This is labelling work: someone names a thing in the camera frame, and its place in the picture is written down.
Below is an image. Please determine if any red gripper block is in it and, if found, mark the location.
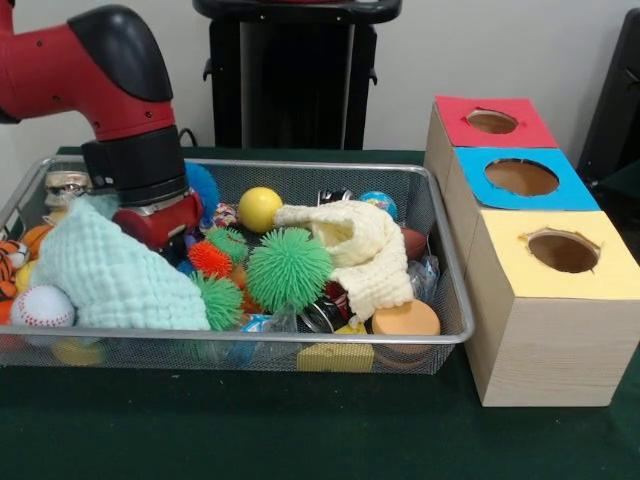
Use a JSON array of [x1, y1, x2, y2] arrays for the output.
[[112, 191, 205, 250]]

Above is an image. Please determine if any blue fuzzy ball with eyes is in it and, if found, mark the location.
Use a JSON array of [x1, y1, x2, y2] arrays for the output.
[[184, 162, 221, 221]]

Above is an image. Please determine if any mint knitted cloth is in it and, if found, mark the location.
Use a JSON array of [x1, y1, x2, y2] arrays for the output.
[[30, 199, 211, 332]]

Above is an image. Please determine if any green spiky rubber ball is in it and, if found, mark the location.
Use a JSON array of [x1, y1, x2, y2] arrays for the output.
[[246, 228, 334, 314]]

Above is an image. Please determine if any white baseball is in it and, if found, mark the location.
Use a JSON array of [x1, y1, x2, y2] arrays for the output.
[[9, 284, 76, 329]]

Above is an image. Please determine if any cream knitted cloth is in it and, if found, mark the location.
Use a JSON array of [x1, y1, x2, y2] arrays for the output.
[[273, 201, 415, 321]]

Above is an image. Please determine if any wooden box with three holes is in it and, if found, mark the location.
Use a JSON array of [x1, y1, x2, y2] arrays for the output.
[[423, 96, 640, 408]]

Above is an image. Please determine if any yellow ball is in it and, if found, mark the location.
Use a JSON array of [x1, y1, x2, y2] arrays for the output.
[[238, 187, 284, 234]]

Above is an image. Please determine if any tiger plush toy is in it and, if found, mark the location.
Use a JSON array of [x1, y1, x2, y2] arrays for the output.
[[0, 238, 31, 301]]

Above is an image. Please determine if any small globe ball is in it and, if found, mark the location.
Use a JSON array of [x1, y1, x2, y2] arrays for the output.
[[358, 190, 399, 221]]

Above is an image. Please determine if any dark green tablecloth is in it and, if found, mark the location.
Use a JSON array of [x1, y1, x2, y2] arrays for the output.
[[0, 145, 640, 480]]

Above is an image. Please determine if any orange round sponge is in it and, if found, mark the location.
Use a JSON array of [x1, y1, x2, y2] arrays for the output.
[[371, 300, 441, 337]]

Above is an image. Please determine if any green cloth covered side table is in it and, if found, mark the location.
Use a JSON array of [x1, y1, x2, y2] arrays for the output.
[[592, 164, 640, 201]]

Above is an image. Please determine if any black flat panel stand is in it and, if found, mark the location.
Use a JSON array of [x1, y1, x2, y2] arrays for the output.
[[577, 7, 640, 176]]

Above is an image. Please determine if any black cable loop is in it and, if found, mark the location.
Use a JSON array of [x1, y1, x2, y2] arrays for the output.
[[177, 127, 209, 149]]

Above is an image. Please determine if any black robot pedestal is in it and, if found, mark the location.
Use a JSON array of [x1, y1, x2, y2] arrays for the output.
[[192, 0, 404, 151]]

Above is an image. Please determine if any shallow wire mesh bin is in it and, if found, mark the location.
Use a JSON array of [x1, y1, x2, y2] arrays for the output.
[[0, 154, 475, 375]]

